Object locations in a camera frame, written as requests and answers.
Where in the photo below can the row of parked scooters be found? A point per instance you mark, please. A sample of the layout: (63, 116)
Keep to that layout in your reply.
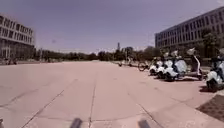
(176, 68)

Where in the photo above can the long grey building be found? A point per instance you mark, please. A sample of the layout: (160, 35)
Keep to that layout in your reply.
(186, 33)

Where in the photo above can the robot's own part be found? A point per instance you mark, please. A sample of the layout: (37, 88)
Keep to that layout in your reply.
(76, 123)
(144, 124)

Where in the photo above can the bicycle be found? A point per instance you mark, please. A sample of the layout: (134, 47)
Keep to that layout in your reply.
(144, 65)

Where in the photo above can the pale concrete slab plaza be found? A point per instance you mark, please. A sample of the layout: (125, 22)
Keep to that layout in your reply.
(93, 90)

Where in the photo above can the tree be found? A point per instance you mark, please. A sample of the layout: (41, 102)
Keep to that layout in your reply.
(210, 41)

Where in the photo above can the row of trees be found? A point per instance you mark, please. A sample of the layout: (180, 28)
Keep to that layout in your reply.
(83, 55)

